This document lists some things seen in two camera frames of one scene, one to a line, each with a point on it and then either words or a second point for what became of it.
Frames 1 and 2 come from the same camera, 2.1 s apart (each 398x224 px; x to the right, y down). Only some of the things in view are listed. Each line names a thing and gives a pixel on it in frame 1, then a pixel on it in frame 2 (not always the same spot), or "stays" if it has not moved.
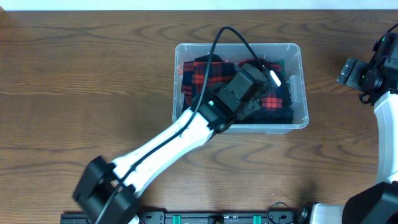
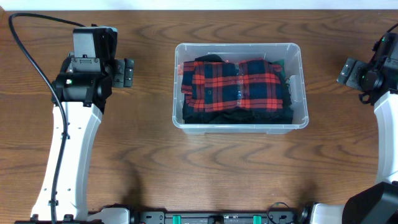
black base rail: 203,217 stays
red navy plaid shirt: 196,77 stays
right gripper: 354,81 stays
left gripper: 250,111 -> 122,72
